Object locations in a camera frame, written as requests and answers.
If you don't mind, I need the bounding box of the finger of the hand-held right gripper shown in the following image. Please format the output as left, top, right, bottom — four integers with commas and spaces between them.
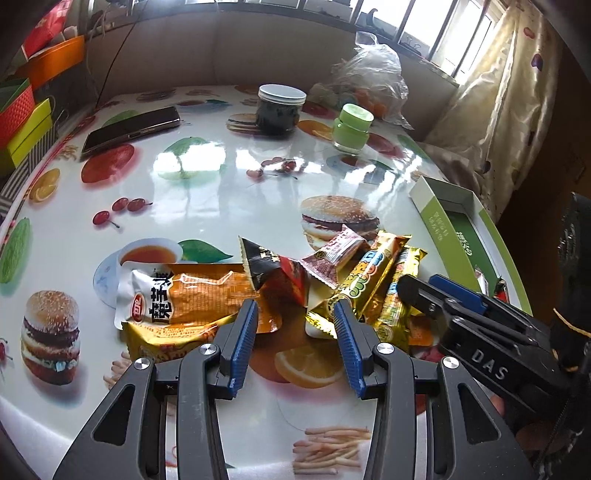
427, 274, 551, 343
397, 275, 468, 334

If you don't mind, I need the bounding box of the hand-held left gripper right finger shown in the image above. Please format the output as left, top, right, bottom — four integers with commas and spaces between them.
333, 300, 539, 480

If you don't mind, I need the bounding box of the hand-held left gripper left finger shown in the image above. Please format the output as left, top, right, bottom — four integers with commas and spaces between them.
53, 299, 259, 480

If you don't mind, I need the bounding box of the long yellow snack bar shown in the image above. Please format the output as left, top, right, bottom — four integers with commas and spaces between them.
372, 247, 428, 352
332, 231, 411, 324

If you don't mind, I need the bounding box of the orange and white snack pouch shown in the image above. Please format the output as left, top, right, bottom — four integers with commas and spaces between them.
113, 263, 284, 335

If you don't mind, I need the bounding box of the green and white cardboard box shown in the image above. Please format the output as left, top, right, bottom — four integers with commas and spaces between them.
409, 175, 513, 301

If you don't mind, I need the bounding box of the black and red triangular packet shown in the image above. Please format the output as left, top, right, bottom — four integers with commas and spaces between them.
238, 235, 309, 308

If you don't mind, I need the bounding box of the golden yellow snack packet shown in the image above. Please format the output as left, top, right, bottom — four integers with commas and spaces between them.
121, 320, 236, 366

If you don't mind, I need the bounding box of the red and white candy packet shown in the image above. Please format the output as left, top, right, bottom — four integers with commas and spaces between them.
299, 224, 368, 289

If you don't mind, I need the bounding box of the small green jar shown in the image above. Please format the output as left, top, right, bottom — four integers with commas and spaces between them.
332, 104, 375, 154

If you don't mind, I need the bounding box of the cream printed curtain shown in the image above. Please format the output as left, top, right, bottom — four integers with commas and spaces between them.
418, 0, 566, 222

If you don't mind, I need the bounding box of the dark jar with white lid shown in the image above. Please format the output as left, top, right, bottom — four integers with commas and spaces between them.
255, 84, 308, 139

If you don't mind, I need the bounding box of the clear plastic bag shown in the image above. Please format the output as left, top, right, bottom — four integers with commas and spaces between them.
307, 44, 414, 130

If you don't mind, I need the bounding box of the black smartphone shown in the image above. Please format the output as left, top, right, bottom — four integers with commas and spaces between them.
81, 106, 182, 160

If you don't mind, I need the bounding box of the window with metal bars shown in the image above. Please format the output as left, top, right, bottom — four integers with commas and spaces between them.
314, 0, 499, 88

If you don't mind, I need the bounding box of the yellow-green box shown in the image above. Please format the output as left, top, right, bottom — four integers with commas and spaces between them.
0, 99, 56, 171

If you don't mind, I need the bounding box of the orange-red woven basket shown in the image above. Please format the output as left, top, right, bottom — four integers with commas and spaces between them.
0, 78, 38, 148

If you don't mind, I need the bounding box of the orange box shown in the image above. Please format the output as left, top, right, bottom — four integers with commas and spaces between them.
16, 34, 88, 90

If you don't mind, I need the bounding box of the red printed box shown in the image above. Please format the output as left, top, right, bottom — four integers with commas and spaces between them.
21, 0, 77, 58

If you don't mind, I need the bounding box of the black cable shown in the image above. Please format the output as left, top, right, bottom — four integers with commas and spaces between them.
95, 18, 139, 112

